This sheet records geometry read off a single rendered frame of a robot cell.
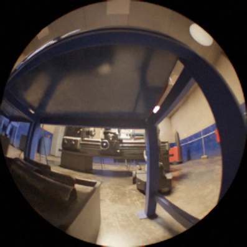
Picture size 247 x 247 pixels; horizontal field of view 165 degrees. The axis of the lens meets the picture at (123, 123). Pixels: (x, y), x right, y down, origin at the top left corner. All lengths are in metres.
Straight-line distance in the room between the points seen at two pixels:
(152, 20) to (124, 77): 2.86
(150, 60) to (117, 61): 0.10
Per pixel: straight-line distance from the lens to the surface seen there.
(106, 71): 0.30
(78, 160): 2.23
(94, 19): 3.12
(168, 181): 1.00
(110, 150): 1.90
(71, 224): 0.19
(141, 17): 3.02
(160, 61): 0.30
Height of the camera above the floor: 0.41
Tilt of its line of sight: 23 degrees up
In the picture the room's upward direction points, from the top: 1 degrees clockwise
